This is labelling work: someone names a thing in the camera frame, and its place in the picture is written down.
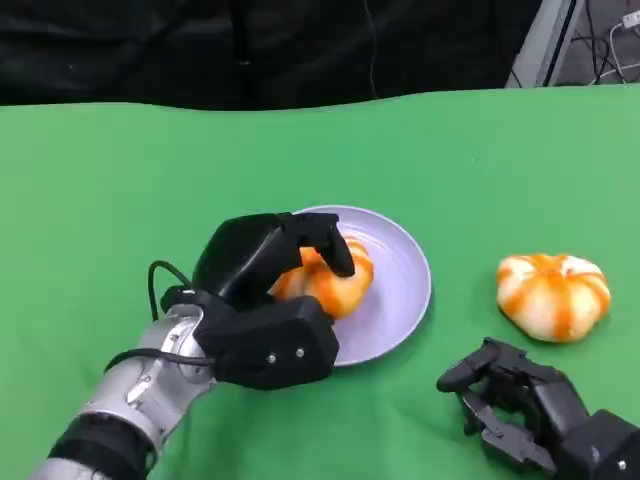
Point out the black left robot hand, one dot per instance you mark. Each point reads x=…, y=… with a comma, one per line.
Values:
x=240, y=260

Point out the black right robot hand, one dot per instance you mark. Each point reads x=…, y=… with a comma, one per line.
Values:
x=550, y=400

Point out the orange white toy bread roll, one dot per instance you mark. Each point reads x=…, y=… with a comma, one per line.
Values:
x=550, y=300
x=345, y=295

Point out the green table cloth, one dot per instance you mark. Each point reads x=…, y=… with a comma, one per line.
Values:
x=125, y=200

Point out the lilac plate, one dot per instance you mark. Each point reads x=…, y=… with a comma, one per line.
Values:
x=395, y=300

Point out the black backdrop curtain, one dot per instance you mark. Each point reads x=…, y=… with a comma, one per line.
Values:
x=150, y=50

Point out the white charger plug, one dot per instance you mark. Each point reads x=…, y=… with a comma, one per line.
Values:
x=630, y=21

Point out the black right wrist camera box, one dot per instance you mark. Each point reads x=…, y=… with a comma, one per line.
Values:
x=615, y=445

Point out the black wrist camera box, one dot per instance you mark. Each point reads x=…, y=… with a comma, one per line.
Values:
x=270, y=345
x=615, y=445

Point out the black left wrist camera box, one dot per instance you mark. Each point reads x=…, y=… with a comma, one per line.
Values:
x=270, y=345

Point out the grey metal frame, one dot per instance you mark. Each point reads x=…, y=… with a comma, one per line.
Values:
x=542, y=45

